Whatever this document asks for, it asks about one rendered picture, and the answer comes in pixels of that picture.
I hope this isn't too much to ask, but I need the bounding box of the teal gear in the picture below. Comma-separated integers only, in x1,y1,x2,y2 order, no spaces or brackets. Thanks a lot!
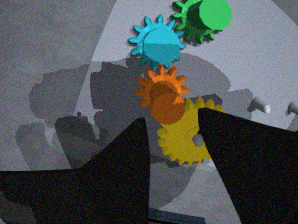
128,14,186,71

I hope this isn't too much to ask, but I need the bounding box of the orange gear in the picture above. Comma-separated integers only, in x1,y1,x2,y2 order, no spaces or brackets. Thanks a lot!
136,64,190,125

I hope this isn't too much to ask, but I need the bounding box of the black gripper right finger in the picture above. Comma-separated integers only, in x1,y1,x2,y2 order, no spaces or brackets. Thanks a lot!
197,108,298,224

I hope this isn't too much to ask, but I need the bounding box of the yellow gear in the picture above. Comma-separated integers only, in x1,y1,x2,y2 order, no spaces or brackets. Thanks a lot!
157,96,223,167

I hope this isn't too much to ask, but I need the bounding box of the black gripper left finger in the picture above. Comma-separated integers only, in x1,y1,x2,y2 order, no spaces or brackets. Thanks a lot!
0,117,152,224

